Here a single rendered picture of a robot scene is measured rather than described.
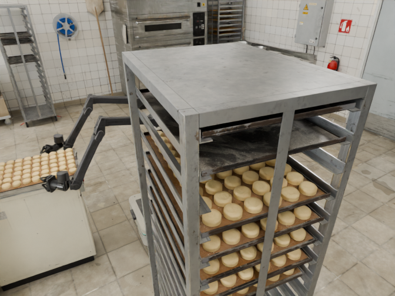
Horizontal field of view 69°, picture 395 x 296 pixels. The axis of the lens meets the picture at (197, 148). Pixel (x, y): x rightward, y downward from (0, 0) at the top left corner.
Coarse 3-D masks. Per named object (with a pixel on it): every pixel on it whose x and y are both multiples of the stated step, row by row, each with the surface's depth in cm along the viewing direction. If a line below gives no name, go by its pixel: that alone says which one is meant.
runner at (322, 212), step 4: (308, 204) 93; (312, 204) 91; (316, 204) 89; (312, 208) 91; (316, 208) 90; (320, 208) 88; (316, 212) 90; (320, 212) 88; (324, 212) 87; (324, 216) 87; (328, 216) 86; (324, 220) 87; (328, 220) 86
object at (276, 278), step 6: (168, 240) 115; (174, 252) 110; (294, 270) 102; (276, 276) 98; (282, 276) 100; (288, 276) 100; (270, 282) 98; (246, 288) 94; (252, 288) 96; (234, 294) 95; (240, 294) 95; (246, 294) 95
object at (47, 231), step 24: (48, 192) 196; (72, 192) 204; (0, 216) 189; (24, 216) 196; (48, 216) 204; (72, 216) 213; (0, 240) 197; (24, 240) 204; (48, 240) 213; (72, 240) 222; (0, 264) 205; (24, 264) 213; (48, 264) 222; (72, 264) 236
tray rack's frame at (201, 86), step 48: (192, 48) 107; (240, 48) 106; (192, 96) 60; (240, 96) 59; (288, 96) 59; (336, 96) 63; (192, 144) 54; (288, 144) 65; (192, 192) 60; (192, 240) 66; (192, 288) 75
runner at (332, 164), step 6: (312, 150) 86; (318, 150) 84; (324, 150) 82; (312, 156) 84; (318, 156) 84; (324, 156) 82; (330, 156) 80; (318, 162) 82; (324, 162) 82; (330, 162) 80; (336, 162) 78; (342, 162) 77; (330, 168) 79; (336, 168) 79; (342, 168) 77; (336, 174) 77
